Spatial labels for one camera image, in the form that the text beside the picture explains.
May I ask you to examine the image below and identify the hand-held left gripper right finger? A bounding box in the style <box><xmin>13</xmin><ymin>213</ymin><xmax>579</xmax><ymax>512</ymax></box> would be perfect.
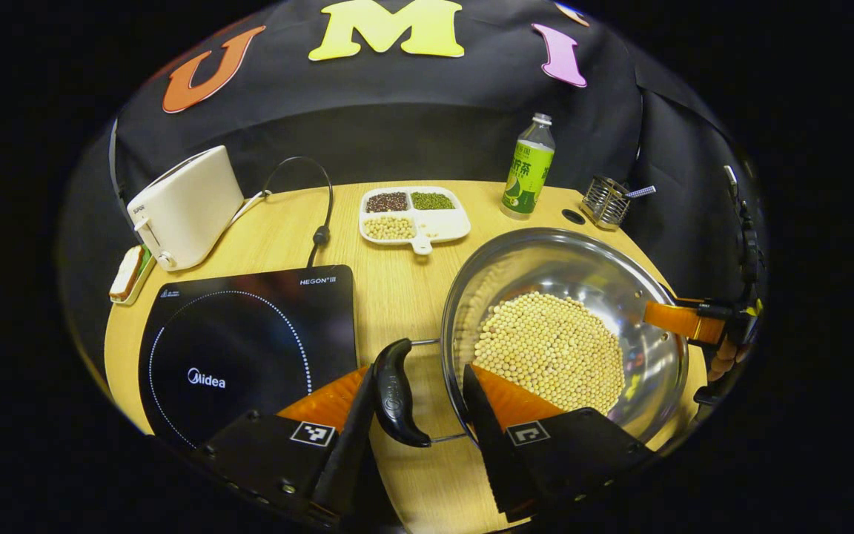
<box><xmin>463</xmin><ymin>363</ymin><xmax>658</xmax><ymax>524</ymax></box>

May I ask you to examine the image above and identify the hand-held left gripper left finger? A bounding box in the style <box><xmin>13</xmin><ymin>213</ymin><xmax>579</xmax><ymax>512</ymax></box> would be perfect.
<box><xmin>201</xmin><ymin>363</ymin><xmax>380</xmax><ymax>529</ymax></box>

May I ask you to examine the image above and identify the pile of yellow soybeans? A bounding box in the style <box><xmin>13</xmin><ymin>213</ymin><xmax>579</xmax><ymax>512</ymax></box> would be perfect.
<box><xmin>471</xmin><ymin>291</ymin><xmax>626</xmax><ymax>416</ymax></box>

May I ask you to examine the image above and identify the stainless steel pot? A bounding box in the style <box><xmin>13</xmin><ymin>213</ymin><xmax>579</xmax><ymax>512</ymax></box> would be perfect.
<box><xmin>373</xmin><ymin>226</ymin><xmax>691</xmax><ymax>449</ymax></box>

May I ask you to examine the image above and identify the black induction cooktop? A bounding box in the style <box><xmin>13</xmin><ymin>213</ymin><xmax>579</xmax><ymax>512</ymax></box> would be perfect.
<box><xmin>138</xmin><ymin>264</ymin><xmax>359</xmax><ymax>449</ymax></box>

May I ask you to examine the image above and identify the metal utensil holder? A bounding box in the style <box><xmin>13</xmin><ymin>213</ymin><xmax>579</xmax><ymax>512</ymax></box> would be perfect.
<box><xmin>581</xmin><ymin>174</ymin><xmax>632</xmax><ymax>231</ymax></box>

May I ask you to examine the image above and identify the green tea bottle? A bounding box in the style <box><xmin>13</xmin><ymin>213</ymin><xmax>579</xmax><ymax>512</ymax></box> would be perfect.
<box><xmin>501</xmin><ymin>113</ymin><xmax>556</xmax><ymax>221</ymax></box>

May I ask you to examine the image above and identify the white divided bean dish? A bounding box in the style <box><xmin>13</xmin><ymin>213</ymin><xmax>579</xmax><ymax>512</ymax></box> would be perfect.
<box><xmin>358</xmin><ymin>185</ymin><xmax>472</xmax><ymax>256</ymax></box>

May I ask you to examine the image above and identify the small green plate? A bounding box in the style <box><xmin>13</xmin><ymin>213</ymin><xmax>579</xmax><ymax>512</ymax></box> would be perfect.
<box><xmin>110</xmin><ymin>243</ymin><xmax>157</xmax><ymax>306</ymax></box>

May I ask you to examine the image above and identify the sandwich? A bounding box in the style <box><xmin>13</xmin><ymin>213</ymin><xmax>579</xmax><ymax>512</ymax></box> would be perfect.
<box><xmin>110</xmin><ymin>245</ymin><xmax>145</xmax><ymax>301</ymax></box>

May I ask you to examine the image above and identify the white toaster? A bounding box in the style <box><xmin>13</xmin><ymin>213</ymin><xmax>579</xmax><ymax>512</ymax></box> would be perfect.
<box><xmin>127</xmin><ymin>145</ymin><xmax>246</xmax><ymax>271</ymax></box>

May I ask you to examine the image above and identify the black backdrop cloth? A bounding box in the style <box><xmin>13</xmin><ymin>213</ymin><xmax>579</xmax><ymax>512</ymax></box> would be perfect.
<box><xmin>64</xmin><ymin>0</ymin><xmax>769</xmax><ymax>357</ymax></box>

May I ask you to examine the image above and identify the black power cable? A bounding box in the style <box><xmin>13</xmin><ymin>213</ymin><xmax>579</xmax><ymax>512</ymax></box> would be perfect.
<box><xmin>262</xmin><ymin>156</ymin><xmax>335</xmax><ymax>268</ymax></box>

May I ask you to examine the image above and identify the white toaster cable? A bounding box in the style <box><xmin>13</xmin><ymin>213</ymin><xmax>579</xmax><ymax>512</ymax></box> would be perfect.
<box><xmin>228</xmin><ymin>189</ymin><xmax>274</xmax><ymax>227</ymax></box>

